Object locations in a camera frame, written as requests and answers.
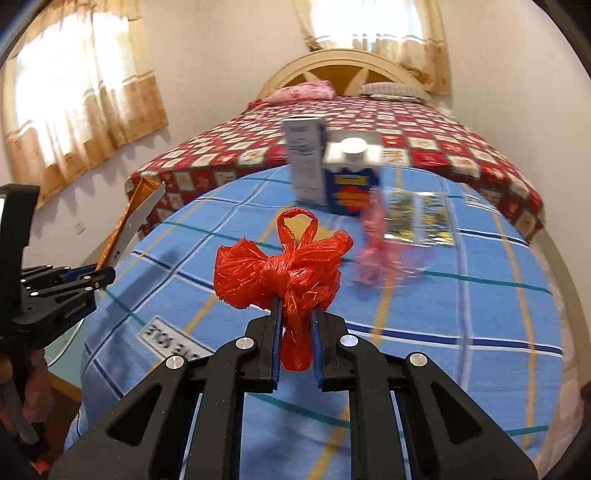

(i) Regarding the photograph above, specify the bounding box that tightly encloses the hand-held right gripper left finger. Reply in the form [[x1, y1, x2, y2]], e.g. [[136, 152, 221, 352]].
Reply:
[[48, 295, 283, 480]]

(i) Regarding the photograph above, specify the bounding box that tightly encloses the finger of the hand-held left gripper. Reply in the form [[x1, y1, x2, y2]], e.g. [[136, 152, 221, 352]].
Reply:
[[18, 264, 100, 288], [14, 267, 117, 326]]

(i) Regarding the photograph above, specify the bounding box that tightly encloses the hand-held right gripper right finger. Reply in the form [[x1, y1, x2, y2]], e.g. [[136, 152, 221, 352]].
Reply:
[[310, 307, 539, 480]]

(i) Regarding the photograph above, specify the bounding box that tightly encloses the red plastic bag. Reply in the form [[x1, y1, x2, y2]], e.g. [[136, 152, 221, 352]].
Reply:
[[213, 208, 355, 373]]

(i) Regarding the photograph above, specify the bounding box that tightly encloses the orange and silver foil packet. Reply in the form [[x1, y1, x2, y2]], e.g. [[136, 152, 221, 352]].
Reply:
[[96, 178, 167, 278]]

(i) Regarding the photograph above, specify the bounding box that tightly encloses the person's left hand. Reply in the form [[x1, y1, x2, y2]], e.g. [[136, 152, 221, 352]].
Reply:
[[21, 346, 57, 422]]

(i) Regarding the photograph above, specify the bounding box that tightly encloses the pink plastic bag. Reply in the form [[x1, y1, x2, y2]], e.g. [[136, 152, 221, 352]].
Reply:
[[353, 185, 433, 283]]

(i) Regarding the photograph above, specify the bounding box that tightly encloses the blue plaid blanket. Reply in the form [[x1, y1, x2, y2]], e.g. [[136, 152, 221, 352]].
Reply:
[[65, 164, 567, 472]]

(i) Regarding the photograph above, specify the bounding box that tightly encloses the wide beige curtain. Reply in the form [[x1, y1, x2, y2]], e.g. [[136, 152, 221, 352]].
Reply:
[[0, 0, 170, 209]]

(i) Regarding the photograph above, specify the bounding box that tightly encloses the shiny foil packet strip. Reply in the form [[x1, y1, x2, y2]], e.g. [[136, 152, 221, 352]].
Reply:
[[383, 189, 456, 248]]

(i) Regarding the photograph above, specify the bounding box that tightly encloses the blue carton with white cap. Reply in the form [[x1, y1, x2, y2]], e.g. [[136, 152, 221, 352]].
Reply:
[[322, 130, 384, 216]]

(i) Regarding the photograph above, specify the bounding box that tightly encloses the tall white paper box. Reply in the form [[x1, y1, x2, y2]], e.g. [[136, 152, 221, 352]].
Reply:
[[283, 116, 330, 204]]

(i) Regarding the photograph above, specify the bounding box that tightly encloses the red patterned bedspread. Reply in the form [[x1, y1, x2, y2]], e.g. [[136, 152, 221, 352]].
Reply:
[[124, 95, 544, 243]]

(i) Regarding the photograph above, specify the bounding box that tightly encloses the pink pillow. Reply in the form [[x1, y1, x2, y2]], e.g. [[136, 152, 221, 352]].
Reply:
[[263, 80, 336, 105]]

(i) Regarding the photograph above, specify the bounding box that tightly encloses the striped pillow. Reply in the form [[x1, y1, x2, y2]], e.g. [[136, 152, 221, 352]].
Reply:
[[360, 82, 428, 102]]

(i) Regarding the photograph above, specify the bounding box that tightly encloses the cream wooden bed headboard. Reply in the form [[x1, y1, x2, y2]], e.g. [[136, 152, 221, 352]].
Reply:
[[256, 48, 435, 103]]

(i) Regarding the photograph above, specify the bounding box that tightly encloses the narrow beige curtain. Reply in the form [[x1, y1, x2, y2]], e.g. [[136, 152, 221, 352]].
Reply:
[[293, 0, 451, 96]]

